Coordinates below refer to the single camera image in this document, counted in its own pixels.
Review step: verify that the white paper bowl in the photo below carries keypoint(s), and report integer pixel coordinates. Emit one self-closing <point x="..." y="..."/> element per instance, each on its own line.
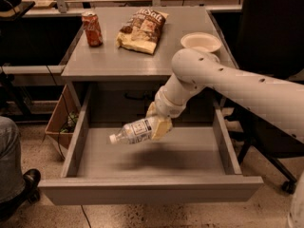
<point x="201" y="41"/>

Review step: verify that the red soda can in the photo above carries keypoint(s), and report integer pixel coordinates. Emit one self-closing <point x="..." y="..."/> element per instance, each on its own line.
<point x="92" y="28"/>

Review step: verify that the open grey top drawer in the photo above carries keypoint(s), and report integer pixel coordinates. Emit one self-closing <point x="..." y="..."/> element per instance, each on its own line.
<point x="194" y="162"/>

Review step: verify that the black drawer handle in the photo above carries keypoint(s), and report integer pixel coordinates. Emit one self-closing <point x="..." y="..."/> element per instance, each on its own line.
<point x="139" y="95"/>

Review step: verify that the black office chair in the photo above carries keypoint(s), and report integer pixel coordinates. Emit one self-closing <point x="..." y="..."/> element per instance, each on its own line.
<point x="269" y="41"/>

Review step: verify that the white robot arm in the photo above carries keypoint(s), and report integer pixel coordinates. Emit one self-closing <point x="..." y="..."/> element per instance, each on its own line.
<point x="272" y="110"/>

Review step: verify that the brown chip bag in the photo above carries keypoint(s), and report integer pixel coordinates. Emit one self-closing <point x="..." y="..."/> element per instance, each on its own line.
<point x="142" y="31"/>

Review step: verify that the cardboard box on floor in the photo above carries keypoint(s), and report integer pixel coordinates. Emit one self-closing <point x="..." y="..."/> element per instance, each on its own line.
<point x="58" y="120"/>

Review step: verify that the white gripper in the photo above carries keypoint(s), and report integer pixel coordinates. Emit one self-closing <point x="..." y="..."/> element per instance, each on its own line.
<point x="167" y="106"/>

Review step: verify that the person leg in jeans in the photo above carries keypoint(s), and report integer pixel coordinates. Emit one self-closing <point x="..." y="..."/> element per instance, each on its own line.
<point x="11" y="178"/>

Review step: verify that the clear plastic water bottle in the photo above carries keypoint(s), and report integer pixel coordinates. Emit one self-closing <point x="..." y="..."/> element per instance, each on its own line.
<point x="135" y="132"/>

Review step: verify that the grey cabinet with counter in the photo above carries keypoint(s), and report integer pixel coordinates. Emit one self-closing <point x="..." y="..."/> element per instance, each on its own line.
<point x="115" y="70"/>

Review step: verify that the black shoe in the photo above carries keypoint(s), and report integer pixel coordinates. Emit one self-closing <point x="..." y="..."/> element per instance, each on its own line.
<point x="30" y="193"/>

